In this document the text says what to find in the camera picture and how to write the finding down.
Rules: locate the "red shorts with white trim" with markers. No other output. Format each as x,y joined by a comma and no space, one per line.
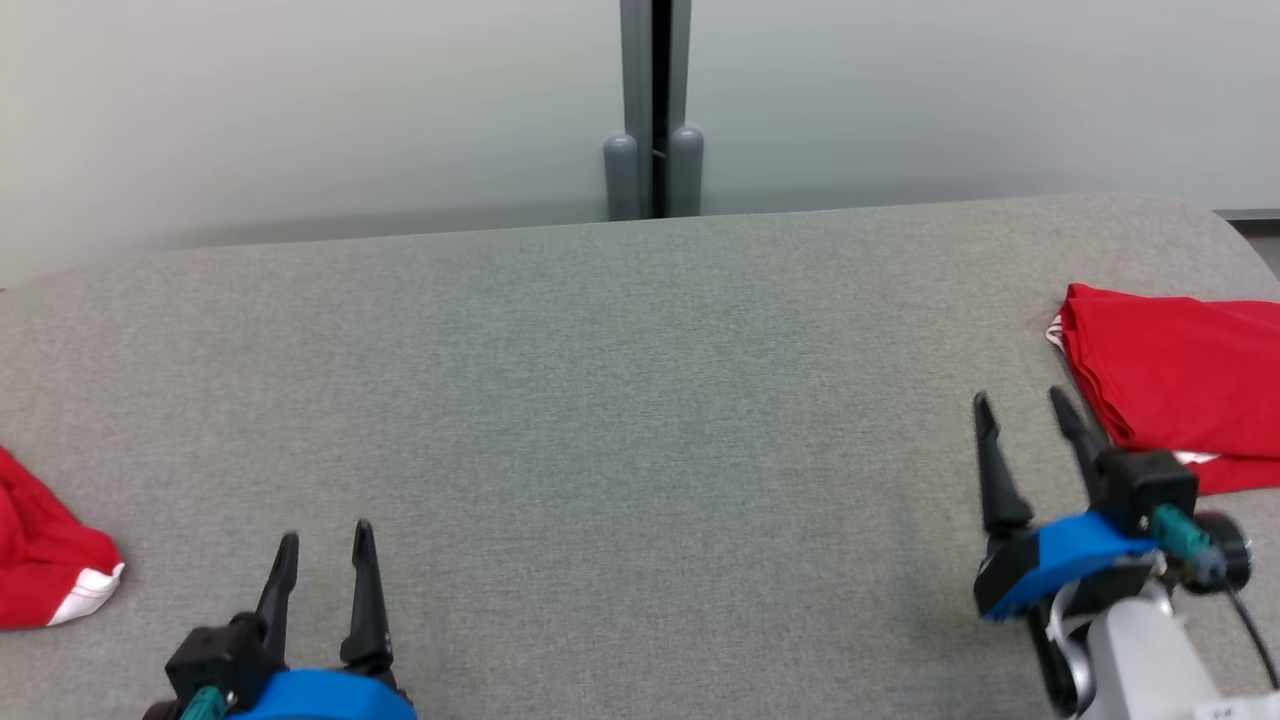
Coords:
40,560

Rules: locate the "teal left camera connector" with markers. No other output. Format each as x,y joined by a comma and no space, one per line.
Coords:
205,706

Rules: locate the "teal right camera connector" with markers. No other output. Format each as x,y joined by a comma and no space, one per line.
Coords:
1185,540

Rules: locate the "grey partition post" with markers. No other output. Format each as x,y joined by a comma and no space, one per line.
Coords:
652,100

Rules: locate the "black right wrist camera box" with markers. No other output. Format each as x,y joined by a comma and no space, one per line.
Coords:
1145,485

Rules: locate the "teal camera connector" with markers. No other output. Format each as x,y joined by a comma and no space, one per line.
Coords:
1185,540
205,706

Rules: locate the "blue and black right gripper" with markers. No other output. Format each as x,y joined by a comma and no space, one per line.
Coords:
1060,555

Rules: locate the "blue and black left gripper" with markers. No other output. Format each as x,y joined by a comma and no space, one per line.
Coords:
320,698

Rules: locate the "red jersey with white sleeves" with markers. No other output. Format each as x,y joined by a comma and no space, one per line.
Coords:
1170,370

